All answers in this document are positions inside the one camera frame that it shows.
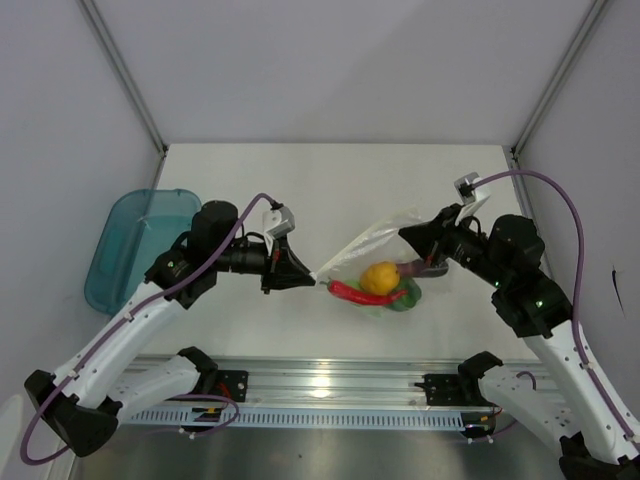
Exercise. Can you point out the right aluminium corner post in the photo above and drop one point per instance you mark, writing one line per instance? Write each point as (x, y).
(568, 60)

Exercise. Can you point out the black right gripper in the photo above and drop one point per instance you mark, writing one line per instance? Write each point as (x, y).
(431, 239)

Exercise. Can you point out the yellow lemon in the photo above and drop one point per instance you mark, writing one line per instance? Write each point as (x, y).
(380, 278)

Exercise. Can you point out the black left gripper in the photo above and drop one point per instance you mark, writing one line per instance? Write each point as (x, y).
(283, 270)

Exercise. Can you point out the teal plastic bin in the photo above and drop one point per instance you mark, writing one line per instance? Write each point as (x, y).
(141, 225)

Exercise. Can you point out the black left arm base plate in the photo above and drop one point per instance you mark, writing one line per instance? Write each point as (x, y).
(230, 385)

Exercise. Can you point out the aluminium front rail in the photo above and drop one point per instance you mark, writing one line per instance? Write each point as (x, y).
(287, 383)

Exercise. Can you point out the purple eggplant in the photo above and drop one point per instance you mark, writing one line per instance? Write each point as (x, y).
(420, 269)

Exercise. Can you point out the left aluminium corner post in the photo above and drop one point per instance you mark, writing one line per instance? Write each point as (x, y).
(114, 57)

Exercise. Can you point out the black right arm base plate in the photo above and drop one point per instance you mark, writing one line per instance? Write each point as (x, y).
(452, 390)

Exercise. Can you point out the light green pepper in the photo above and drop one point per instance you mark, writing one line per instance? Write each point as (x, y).
(377, 312)

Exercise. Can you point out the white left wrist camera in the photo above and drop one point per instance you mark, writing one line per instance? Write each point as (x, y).
(277, 222)

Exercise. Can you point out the red chili pepper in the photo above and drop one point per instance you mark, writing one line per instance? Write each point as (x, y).
(345, 292)

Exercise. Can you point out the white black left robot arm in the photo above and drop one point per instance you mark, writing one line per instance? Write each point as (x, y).
(85, 400)

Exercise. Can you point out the green bell pepper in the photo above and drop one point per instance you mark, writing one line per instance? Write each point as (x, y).
(412, 296)

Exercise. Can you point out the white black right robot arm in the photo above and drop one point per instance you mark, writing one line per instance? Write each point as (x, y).
(593, 435)

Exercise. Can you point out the aluminium corner post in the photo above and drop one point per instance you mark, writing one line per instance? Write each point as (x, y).
(114, 57)
(568, 60)

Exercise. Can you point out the clear dotted zip top bag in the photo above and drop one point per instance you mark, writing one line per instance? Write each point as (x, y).
(378, 243)

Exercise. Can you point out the white slotted cable duct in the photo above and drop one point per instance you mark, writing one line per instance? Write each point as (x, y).
(193, 417)

